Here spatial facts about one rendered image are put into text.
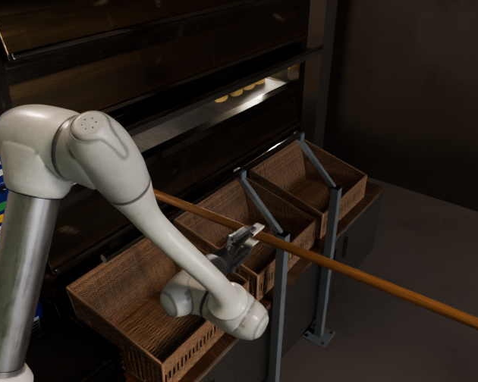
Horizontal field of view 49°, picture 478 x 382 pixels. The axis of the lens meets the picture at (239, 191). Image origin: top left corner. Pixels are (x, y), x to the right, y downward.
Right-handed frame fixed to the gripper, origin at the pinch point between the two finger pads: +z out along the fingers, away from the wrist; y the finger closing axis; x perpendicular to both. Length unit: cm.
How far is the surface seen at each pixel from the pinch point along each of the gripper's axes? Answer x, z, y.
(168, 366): -18, -24, 50
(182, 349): -19, -16, 49
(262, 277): -19, 36, 50
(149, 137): -83, 39, 1
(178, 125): -81, 57, 1
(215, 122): -70, 71, 1
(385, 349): 24, 98, 119
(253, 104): -68, 102, 1
